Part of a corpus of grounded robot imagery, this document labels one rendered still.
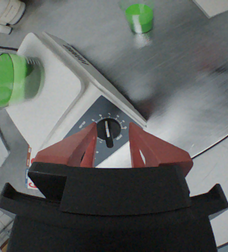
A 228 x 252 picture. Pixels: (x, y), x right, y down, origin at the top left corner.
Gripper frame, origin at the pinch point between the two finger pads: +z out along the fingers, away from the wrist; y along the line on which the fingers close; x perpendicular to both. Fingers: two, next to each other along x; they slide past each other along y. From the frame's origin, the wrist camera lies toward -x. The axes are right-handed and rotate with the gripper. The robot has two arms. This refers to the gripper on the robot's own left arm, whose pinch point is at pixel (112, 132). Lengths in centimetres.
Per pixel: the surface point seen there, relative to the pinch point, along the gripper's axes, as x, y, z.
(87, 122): 0.8, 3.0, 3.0
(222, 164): 8.1, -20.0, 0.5
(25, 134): 2.2, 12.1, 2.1
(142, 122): 1.6, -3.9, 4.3
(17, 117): 0.1, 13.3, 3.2
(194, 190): 14.2, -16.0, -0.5
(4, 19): -19.5, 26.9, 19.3
